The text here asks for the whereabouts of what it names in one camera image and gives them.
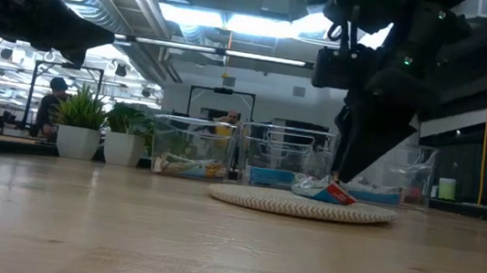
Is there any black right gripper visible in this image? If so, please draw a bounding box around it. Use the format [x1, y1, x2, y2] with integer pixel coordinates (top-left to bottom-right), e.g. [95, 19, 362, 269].
[328, 28, 450, 194]

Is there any clear plastic bin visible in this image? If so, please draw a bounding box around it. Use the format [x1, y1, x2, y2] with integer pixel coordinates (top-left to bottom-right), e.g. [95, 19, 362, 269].
[147, 112, 239, 184]
[233, 121, 342, 196]
[336, 135, 440, 212]

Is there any person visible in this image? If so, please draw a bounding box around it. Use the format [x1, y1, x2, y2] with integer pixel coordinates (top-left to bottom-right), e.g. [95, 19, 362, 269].
[32, 74, 72, 141]
[217, 108, 243, 140]

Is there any black ceiling spotlight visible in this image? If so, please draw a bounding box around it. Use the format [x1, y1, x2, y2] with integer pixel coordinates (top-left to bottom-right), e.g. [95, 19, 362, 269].
[113, 61, 130, 79]

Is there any pale green cylinder cup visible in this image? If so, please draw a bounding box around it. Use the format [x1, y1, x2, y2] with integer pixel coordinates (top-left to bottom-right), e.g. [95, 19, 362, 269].
[436, 176, 459, 202]

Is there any round woven beige mat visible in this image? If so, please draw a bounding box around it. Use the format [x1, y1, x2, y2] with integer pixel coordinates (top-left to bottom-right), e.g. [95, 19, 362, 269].
[205, 180, 401, 230]

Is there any green plant in white pot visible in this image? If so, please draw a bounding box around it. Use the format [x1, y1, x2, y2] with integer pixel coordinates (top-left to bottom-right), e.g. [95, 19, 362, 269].
[50, 81, 113, 163]
[100, 100, 156, 171]

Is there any dark low bench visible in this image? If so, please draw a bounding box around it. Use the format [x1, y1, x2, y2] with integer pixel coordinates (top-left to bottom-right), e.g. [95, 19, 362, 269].
[0, 133, 60, 165]

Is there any long ceiling light bar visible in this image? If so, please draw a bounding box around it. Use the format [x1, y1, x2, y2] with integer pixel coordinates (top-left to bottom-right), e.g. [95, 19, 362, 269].
[111, 32, 316, 70]

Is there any bright ceiling light panel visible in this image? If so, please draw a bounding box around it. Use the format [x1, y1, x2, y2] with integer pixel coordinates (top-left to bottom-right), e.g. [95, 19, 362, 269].
[155, 1, 326, 45]

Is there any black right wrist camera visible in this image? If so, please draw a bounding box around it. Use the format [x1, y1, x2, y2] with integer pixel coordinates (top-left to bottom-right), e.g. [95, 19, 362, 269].
[312, 43, 376, 95]

